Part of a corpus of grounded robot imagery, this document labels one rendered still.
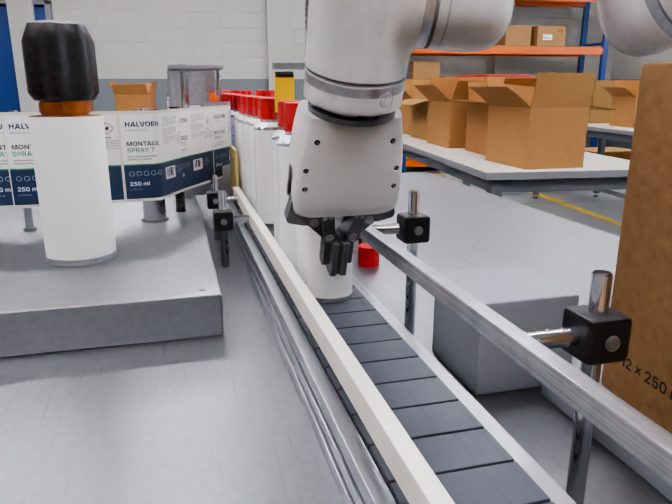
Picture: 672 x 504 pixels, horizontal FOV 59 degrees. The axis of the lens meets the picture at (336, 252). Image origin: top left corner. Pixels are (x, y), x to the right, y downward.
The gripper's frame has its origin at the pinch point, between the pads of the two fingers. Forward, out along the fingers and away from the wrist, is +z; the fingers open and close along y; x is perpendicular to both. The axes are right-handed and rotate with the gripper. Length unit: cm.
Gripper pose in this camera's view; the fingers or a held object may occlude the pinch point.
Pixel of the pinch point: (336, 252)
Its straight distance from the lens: 60.0
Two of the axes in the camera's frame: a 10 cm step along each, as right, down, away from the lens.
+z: -0.9, 8.2, 5.7
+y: -9.7, 0.7, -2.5
